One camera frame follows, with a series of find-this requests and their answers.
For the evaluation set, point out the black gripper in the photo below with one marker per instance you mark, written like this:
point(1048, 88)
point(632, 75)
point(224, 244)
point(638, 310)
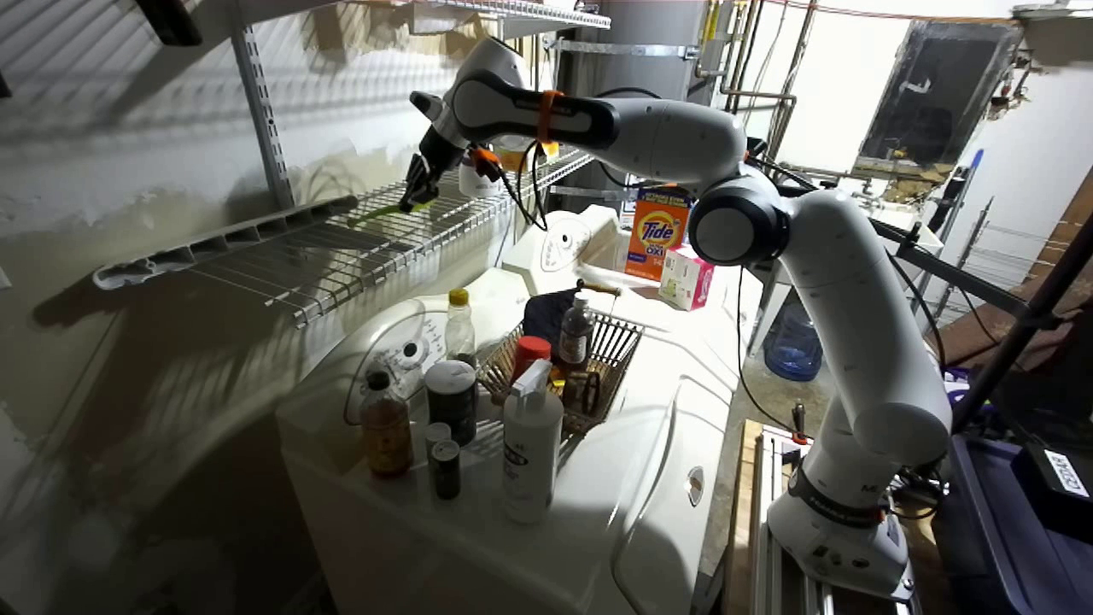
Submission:
point(431, 160)

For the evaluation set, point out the light green object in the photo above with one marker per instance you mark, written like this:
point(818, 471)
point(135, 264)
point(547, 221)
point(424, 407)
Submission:
point(396, 211)

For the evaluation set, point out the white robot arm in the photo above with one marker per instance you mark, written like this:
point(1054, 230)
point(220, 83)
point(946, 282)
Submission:
point(865, 344)

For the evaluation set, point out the white upper shelf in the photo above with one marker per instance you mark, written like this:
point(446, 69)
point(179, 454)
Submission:
point(515, 18)

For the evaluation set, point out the white dryer with dial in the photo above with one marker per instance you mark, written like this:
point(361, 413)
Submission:
point(569, 244)

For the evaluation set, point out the clear bottle yellow cap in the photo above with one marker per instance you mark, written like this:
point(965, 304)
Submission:
point(458, 336)

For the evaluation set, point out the dark folded cloth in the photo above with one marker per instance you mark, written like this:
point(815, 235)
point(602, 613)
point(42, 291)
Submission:
point(546, 317)

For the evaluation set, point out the red cap jar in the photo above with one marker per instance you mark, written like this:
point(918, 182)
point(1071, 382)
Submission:
point(531, 351)

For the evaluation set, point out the grey water heater tank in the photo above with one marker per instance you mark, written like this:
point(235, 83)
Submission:
point(638, 45)

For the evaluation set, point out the orange Tide detergent box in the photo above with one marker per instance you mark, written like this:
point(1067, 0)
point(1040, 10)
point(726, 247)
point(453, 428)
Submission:
point(656, 239)

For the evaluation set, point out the dark can blue label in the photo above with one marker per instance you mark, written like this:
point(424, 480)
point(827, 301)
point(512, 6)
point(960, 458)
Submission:
point(453, 405)

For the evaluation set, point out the wicker basket tray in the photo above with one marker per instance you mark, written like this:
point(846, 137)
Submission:
point(615, 344)

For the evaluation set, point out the clear jar white lid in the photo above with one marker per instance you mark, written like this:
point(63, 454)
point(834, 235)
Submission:
point(388, 432)

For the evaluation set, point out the pink and white box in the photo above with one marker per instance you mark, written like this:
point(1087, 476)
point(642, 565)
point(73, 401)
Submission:
point(687, 282)

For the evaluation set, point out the small dark bottle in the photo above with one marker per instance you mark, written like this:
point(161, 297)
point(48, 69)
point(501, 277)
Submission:
point(446, 466)

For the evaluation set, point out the white pump bottle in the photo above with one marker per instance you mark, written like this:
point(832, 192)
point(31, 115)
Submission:
point(531, 457)

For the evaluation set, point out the white washer with basket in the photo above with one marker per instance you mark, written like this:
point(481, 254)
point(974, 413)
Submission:
point(638, 490)

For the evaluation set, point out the dark window panel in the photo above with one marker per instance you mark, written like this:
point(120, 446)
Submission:
point(935, 105)

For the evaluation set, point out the black tripod pole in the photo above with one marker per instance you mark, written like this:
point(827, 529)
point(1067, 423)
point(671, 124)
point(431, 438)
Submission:
point(1025, 327)

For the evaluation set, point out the metal shelf bracket rail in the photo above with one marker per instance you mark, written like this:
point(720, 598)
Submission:
point(265, 124)

